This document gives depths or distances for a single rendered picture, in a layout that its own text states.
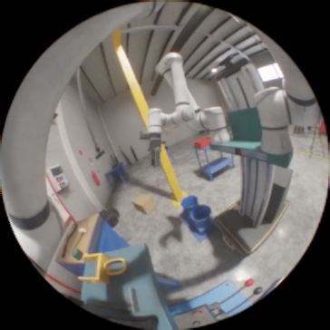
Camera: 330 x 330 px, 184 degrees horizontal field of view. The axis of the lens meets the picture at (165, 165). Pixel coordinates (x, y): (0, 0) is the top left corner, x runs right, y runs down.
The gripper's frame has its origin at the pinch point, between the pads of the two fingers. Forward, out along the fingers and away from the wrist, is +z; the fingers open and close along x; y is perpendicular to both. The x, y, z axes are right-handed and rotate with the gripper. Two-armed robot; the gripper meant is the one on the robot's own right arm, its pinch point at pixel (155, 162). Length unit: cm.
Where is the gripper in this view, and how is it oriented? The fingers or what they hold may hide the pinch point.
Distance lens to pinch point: 62.1
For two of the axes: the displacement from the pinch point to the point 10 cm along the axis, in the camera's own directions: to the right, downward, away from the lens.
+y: 9.5, -0.4, 3.0
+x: -3.0, -0.6, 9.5
